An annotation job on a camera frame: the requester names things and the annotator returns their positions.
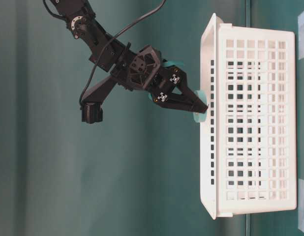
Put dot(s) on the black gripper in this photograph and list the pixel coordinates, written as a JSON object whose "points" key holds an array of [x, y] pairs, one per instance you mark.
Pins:
{"points": [[147, 71]]}

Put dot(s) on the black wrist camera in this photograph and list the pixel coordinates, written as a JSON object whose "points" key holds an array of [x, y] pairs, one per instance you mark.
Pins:
{"points": [[94, 98]]}

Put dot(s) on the white plastic lattice basket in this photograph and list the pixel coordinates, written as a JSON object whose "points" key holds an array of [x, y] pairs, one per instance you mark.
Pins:
{"points": [[248, 147]]}

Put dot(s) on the lower clear tape marker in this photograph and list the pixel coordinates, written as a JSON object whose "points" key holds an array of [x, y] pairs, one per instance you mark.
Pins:
{"points": [[301, 205]]}

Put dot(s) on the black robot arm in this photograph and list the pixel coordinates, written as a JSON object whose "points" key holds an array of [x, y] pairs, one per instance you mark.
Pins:
{"points": [[106, 49]]}

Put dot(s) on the upper clear tape marker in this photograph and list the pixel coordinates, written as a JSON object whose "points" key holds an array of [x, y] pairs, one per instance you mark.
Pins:
{"points": [[301, 36]]}

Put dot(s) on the clear tape marker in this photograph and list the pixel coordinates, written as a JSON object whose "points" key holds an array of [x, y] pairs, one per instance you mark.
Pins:
{"points": [[301, 36], [301, 205]]}

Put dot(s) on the teal tape roll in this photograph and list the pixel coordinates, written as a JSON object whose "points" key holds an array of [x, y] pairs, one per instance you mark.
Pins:
{"points": [[200, 117]]}

